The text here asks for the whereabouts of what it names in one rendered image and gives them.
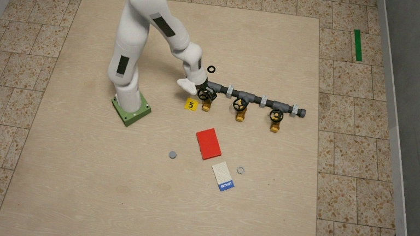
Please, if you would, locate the grey round disc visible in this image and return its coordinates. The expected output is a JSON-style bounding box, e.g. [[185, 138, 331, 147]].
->
[[169, 151, 177, 159]]

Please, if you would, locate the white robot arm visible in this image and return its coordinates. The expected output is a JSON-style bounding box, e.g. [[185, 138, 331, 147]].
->
[[107, 0, 207, 113]]

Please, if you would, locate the grey pipe manifold with three valves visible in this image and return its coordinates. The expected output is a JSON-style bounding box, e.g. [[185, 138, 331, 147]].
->
[[197, 81, 306, 132]]

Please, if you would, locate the red flat rectangular block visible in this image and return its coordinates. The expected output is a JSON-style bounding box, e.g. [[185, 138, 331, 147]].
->
[[196, 128, 221, 160]]

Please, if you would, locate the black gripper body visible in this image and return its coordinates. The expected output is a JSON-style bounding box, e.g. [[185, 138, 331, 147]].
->
[[195, 77, 209, 91]]

